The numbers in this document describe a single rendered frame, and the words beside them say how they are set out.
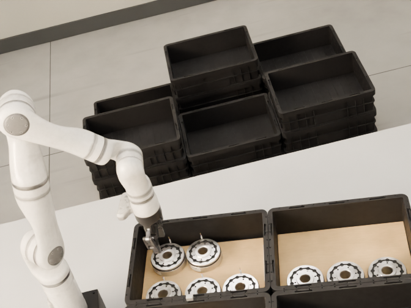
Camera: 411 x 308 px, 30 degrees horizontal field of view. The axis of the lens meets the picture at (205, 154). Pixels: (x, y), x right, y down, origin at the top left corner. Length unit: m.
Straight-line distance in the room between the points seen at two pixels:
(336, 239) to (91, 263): 0.82
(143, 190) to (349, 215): 0.63
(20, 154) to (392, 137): 1.37
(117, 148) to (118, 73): 2.65
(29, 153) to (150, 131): 1.42
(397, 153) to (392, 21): 1.98
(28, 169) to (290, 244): 0.81
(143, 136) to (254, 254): 1.18
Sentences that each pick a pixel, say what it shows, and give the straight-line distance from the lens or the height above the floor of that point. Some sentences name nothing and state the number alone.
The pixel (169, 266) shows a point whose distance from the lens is 2.26.
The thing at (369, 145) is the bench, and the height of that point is 0.70.
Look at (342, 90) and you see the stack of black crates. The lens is 3.32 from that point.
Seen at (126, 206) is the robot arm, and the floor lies 1.12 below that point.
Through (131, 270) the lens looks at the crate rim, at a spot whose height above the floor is 0.93.
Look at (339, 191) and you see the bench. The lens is 2.59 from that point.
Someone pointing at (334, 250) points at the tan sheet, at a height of 0.83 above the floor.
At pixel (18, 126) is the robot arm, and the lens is 1.85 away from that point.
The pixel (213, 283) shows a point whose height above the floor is 0.86.
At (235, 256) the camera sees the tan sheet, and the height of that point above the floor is 0.83.
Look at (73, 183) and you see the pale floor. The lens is 3.96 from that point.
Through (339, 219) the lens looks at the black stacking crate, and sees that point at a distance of 2.28.
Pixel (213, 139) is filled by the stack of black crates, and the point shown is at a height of 0.38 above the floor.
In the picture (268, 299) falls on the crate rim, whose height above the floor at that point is 0.93.
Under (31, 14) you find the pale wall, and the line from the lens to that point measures 5.03.
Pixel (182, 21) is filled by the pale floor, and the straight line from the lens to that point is 4.92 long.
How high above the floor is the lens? 2.55
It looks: 41 degrees down
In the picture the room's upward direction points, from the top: 15 degrees counter-clockwise
